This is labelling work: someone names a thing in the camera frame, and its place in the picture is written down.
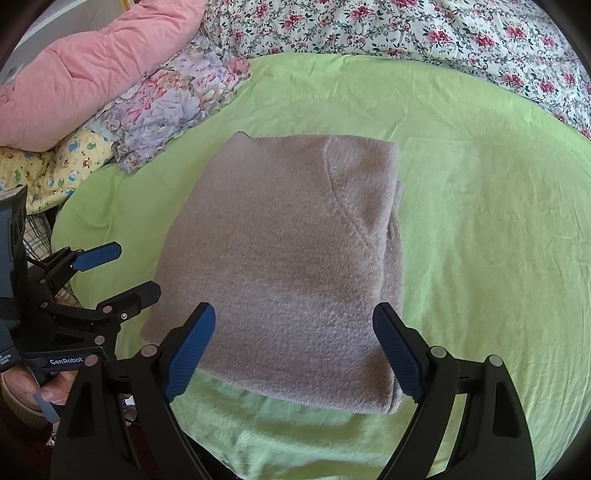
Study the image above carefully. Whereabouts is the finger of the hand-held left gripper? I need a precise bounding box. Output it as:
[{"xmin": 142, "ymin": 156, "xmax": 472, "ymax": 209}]
[
  {"xmin": 55, "ymin": 282, "xmax": 161, "ymax": 322},
  {"xmin": 28, "ymin": 242, "xmax": 122, "ymax": 296}
]

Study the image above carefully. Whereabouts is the pastel floral pillow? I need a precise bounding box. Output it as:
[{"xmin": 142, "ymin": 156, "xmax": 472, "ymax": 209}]
[{"xmin": 88, "ymin": 41, "xmax": 252, "ymax": 174}]

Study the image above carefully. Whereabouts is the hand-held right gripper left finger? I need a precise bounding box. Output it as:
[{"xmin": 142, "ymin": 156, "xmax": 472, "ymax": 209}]
[{"xmin": 50, "ymin": 302, "xmax": 217, "ymax": 480}]

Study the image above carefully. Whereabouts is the light green bed sheet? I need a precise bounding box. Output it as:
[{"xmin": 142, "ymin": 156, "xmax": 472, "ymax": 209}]
[{"xmin": 50, "ymin": 52, "xmax": 591, "ymax": 480}]

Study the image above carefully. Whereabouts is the white red floral quilt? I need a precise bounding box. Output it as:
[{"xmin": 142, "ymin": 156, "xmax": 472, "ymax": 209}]
[{"xmin": 203, "ymin": 0, "xmax": 591, "ymax": 139}]

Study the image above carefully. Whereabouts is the yellow cartoon-print pillow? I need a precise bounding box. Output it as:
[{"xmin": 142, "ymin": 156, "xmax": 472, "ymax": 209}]
[{"xmin": 0, "ymin": 127, "xmax": 116, "ymax": 215}]

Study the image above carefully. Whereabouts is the pink quilted pillow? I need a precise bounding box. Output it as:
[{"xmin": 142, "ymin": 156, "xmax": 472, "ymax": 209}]
[{"xmin": 0, "ymin": 0, "xmax": 206, "ymax": 152}]

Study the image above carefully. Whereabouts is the plaid cloth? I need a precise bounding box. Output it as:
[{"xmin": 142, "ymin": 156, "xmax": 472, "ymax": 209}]
[{"xmin": 23, "ymin": 210, "xmax": 79, "ymax": 308}]

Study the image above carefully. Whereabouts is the person's left forearm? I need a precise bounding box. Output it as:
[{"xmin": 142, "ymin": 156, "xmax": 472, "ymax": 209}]
[{"xmin": 0, "ymin": 367, "xmax": 49, "ymax": 430}]

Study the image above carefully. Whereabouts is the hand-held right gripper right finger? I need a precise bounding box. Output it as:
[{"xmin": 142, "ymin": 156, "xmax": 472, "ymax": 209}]
[{"xmin": 372, "ymin": 302, "xmax": 536, "ymax": 480}]

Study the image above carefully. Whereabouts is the beige knit sweater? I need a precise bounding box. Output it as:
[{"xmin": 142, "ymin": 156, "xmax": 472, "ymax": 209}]
[{"xmin": 141, "ymin": 131, "xmax": 407, "ymax": 416}]

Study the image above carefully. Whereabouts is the person's left hand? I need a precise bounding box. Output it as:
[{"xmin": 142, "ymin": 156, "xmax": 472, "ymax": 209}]
[{"xmin": 28, "ymin": 367, "xmax": 79, "ymax": 409}]

